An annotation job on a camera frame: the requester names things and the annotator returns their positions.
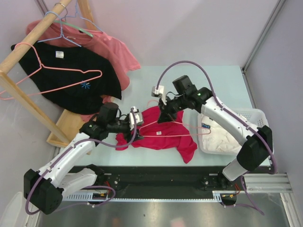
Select blue wire hanger front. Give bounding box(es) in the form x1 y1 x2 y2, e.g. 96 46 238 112
37 11 81 47

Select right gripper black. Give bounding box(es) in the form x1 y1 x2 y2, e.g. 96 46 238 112
158 94 188 123

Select salmon pink t shirt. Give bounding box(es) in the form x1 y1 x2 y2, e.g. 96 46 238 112
40 24 141 103

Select wooden clothes rack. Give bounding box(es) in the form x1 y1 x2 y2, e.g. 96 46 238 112
0 0 105 156

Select green plastic hanger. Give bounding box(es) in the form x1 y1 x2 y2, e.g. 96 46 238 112
53 20 94 38

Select black t shirt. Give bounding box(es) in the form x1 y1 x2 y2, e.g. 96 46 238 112
19 43 122 115

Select aluminium corner post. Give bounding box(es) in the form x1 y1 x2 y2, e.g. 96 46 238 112
242 0 287 74

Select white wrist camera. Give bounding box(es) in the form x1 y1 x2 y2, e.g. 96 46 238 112
151 85 167 105
129 106 144 130

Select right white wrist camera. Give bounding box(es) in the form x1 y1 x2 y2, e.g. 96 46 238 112
151 85 167 105

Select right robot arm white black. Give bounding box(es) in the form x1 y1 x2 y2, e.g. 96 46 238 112
152 75 273 190

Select blue wire hanger rear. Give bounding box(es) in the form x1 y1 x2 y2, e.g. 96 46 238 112
63 0 103 32

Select blue wire hanger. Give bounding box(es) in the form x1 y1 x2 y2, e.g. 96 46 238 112
63 0 103 32
37 11 81 47

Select white t shirt in basket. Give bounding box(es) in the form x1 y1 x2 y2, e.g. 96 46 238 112
198 114 241 155

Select pink wire hanger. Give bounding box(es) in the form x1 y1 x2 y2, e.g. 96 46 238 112
0 43 103 100
139 99 211 138

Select white laundry basket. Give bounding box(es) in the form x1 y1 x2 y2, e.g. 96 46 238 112
197 108 275 157

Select white slotted cable duct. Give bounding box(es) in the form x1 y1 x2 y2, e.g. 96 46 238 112
61 190 224 203

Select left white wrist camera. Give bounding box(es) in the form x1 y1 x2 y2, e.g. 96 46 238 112
129 106 144 130

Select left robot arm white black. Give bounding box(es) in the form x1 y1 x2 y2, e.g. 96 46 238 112
24 103 143 215

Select magenta t shirt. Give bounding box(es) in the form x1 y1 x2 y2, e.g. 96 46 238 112
115 105 198 164

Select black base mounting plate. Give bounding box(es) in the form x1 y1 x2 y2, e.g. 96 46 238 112
87 166 244 205

